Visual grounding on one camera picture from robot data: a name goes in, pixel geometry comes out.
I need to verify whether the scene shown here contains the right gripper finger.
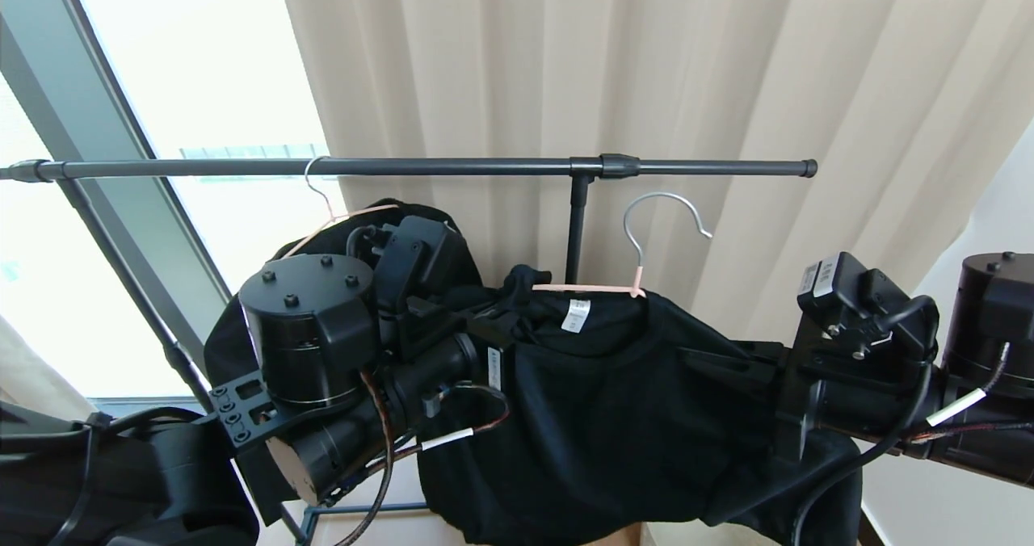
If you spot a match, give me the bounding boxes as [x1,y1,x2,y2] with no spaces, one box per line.
[677,346,791,395]

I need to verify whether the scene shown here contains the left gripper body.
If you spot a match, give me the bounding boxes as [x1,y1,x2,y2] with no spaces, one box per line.
[265,330,507,508]

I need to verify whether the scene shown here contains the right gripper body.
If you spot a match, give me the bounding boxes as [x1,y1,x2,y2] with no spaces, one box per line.
[774,313,931,464]

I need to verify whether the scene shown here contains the black garment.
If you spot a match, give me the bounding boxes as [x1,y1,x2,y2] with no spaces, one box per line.
[416,264,865,546]

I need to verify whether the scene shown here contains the pink clothes hanger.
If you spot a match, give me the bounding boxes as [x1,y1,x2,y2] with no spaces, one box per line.
[531,191,715,300]
[279,157,401,261]

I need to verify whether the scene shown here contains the black shorts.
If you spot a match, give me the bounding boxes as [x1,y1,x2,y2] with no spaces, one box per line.
[202,197,487,524]

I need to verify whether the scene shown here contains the black clothes rack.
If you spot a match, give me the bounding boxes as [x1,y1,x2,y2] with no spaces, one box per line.
[0,154,819,546]

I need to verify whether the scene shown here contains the beige curtain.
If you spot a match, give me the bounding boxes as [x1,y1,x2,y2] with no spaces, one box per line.
[275,0,1034,349]
[0,316,94,426]

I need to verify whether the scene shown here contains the window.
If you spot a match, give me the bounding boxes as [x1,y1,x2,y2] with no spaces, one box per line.
[0,0,340,418]

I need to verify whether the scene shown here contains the black cable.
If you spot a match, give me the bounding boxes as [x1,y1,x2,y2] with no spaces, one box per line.
[790,296,943,546]
[420,382,512,443]

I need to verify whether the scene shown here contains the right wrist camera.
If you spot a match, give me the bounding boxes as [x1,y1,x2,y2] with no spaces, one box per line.
[797,251,941,363]

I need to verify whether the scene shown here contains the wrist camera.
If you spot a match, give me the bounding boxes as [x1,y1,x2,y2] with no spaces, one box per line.
[346,215,459,363]
[797,251,941,363]

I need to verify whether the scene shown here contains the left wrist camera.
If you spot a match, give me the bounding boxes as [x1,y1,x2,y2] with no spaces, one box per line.
[346,215,459,363]

